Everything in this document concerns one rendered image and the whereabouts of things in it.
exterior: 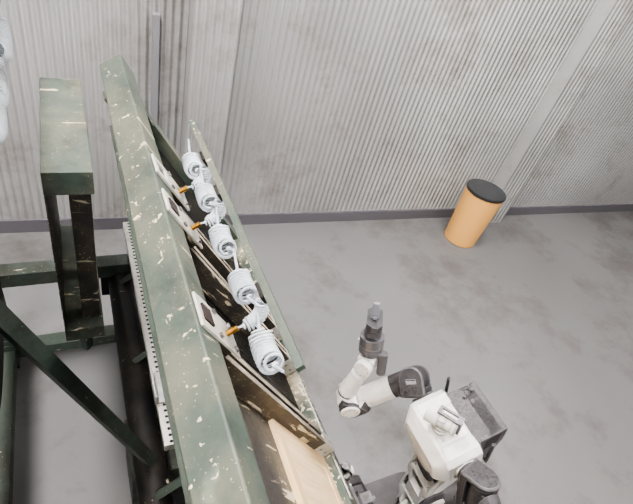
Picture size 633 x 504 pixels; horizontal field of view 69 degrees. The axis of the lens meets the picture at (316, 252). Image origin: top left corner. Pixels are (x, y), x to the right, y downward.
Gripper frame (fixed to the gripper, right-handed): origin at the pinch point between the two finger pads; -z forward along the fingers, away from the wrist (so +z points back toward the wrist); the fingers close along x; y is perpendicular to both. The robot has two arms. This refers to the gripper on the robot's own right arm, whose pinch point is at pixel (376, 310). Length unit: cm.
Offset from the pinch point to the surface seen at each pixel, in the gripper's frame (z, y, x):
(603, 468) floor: 188, -182, -112
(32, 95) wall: -30, 231, -152
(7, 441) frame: 110, 173, -5
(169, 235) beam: -38, 57, 34
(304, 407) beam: 67, 25, -14
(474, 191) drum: 63, -99, -320
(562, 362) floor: 170, -178, -204
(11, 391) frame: 102, 187, -29
